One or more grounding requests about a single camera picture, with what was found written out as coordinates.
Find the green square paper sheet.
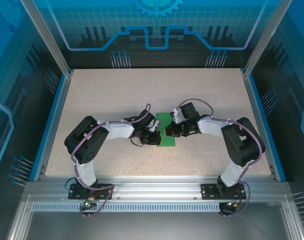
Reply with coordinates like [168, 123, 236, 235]
[155, 112, 177, 148]

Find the grey metal shelf panel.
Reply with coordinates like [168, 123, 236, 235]
[24, 212, 291, 240]

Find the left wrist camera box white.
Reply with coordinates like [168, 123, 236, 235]
[147, 119, 160, 133]

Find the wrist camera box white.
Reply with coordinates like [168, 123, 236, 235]
[147, 119, 160, 133]
[170, 107, 184, 124]

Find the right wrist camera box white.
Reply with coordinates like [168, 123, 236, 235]
[170, 107, 184, 124]

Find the aluminium mounting rail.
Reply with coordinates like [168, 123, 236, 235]
[24, 174, 292, 201]

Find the slotted grey cable duct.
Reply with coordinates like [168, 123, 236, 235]
[31, 202, 221, 214]

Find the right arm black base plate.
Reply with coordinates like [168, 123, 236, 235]
[200, 182, 247, 201]

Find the aluminium side rail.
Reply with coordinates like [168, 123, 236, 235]
[242, 71, 278, 181]
[33, 71, 74, 182]

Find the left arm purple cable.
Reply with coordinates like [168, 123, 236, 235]
[70, 102, 152, 218]

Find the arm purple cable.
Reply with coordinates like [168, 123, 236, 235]
[179, 98, 265, 218]
[70, 102, 152, 218]

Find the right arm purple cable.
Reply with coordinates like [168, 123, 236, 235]
[179, 98, 265, 218]

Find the cable connector with green light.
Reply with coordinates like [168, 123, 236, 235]
[225, 199, 242, 208]
[83, 197, 96, 210]

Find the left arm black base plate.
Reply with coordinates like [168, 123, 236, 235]
[67, 183, 114, 201]

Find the aluminium frame post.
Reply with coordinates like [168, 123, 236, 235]
[19, 0, 74, 78]
[241, 0, 294, 78]

